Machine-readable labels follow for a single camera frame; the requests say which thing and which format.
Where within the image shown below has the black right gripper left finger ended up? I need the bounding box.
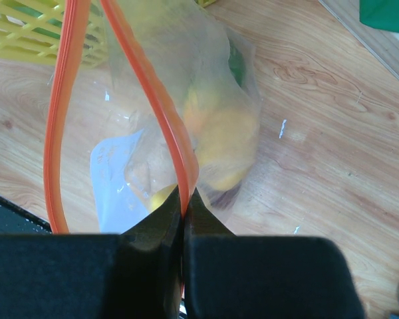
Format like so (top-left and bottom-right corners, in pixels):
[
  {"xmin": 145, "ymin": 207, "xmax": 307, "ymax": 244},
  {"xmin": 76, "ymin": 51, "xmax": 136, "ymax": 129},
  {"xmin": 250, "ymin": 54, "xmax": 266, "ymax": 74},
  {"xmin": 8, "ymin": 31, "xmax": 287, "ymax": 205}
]
[{"xmin": 0, "ymin": 189, "xmax": 183, "ymax": 318}]

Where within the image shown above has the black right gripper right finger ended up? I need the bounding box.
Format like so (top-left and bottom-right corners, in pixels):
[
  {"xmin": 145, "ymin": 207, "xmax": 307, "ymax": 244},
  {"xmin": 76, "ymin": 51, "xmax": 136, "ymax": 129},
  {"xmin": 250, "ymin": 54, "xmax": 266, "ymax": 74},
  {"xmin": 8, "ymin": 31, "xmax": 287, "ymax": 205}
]
[{"xmin": 183, "ymin": 192, "xmax": 365, "ymax": 318}]

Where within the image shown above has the dark red apple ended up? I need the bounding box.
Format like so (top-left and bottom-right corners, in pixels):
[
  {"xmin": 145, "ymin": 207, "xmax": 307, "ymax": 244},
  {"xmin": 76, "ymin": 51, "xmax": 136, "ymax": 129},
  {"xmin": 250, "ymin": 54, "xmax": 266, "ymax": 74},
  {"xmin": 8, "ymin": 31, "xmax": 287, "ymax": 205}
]
[{"xmin": 207, "ymin": 183, "xmax": 241, "ymax": 210}]

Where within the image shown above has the yellow apple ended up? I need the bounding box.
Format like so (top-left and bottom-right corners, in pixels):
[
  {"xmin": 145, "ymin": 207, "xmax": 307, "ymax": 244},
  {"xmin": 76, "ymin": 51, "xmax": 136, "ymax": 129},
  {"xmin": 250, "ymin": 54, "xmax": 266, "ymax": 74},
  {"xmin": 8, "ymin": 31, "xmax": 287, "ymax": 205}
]
[{"xmin": 149, "ymin": 184, "xmax": 177, "ymax": 213}]

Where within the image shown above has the yellow lemon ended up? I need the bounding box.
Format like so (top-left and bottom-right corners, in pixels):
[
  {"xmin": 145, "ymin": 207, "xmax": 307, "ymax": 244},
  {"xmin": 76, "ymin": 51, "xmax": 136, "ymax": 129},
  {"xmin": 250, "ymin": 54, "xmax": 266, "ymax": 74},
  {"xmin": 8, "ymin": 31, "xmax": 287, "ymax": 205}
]
[{"xmin": 195, "ymin": 108, "xmax": 259, "ymax": 191}]

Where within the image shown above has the orange green mango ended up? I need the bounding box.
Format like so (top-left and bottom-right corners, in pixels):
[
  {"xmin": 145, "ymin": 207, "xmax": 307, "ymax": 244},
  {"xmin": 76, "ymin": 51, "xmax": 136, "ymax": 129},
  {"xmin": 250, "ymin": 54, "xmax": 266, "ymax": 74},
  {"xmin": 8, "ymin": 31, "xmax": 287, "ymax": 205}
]
[{"xmin": 182, "ymin": 86, "xmax": 220, "ymax": 137}]

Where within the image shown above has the clear zip top bag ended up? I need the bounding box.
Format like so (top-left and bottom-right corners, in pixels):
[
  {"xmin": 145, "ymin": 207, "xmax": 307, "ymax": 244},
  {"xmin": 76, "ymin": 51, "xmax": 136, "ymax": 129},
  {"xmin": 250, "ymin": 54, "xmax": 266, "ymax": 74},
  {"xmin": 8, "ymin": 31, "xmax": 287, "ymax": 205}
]
[{"xmin": 43, "ymin": 1, "xmax": 261, "ymax": 233}]

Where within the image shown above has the green cabbage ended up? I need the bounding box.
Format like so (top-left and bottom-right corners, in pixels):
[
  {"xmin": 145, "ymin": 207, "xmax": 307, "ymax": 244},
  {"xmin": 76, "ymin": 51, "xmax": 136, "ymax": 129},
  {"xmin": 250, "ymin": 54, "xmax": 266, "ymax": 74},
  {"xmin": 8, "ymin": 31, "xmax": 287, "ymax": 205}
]
[{"xmin": 228, "ymin": 40, "xmax": 246, "ymax": 87}]

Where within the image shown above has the yellow plastic basket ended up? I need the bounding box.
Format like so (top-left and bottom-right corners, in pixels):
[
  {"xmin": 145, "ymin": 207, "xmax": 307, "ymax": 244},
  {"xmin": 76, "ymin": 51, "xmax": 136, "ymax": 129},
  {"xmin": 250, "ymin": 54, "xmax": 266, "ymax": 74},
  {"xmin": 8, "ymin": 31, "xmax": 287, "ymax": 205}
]
[{"xmin": 0, "ymin": 1, "xmax": 227, "ymax": 73}]

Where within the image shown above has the green shirt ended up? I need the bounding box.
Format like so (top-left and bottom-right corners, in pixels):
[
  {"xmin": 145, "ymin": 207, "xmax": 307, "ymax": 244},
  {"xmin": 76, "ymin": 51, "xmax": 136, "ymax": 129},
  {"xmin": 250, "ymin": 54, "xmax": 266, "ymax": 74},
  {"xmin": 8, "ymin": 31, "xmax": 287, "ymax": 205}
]
[{"xmin": 359, "ymin": 0, "xmax": 399, "ymax": 33}]

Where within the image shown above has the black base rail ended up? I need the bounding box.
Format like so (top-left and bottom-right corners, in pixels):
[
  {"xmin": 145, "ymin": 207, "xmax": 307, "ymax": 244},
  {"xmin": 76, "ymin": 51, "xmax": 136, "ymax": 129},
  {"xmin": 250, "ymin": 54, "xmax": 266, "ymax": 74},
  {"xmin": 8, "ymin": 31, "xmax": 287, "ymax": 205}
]
[{"xmin": 0, "ymin": 196, "xmax": 51, "ymax": 234}]

